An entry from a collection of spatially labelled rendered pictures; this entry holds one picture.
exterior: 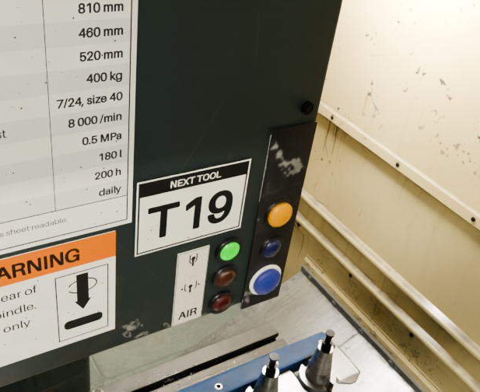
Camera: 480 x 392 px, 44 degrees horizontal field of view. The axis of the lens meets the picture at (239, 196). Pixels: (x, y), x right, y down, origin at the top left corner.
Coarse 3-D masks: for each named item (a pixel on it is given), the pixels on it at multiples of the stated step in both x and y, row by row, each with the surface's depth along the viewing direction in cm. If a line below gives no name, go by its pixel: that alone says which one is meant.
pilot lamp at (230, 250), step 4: (228, 244) 51; (232, 244) 51; (236, 244) 52; (224, 248) 51; (228, 248) 51; (232, 248) 51; (236, 248) 52; (224, 252) 51; (228, 252) 51; (232, 252) 52; (236, 252) 52; (220, 256) 52; (224, 256) 52; (228, 256) 52; (232, 256) 52; (224, 260) 52; (228, 260) 52
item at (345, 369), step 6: (336, 348) 107; (336, 354) 106; (342, 354) 106; (336, 360) 105; (342, 360) 105; (348, 360) 105; (336, 366) 104; (342, 366) 104; (348, 366) 104; (354, 366) 104; (336, 372) 103; (342, 372) 103; (348, 372) 103; (354, 372) 103; (336, 378) 102; (342, 378) 102; (348, 378) 102; (354, 378) 102
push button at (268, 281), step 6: (270, 270) 56; (276, 270) 57; (258, 276) 56; (264, 276) 56; (270, 276) 56; (276, 276) 57; (258, 282) 56; (264, 282) 56; (270, 282) 57; (276, 282) 57; (258, 288) 56; (264, 288) 57; (270, 288) 57; (258, 294) 57; (264, 294) 58
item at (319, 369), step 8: (320, 344) 97; (320, 352) 96; (328, 352) 96; (312, 360) 98; (320, 360) 97; (328, 360) 97; (312, 368) 98; (320, 368) 97; (328, 368) 98; (312, 376) 99; (320, 376) 98; (328, 376) 99; (320, 384) 99
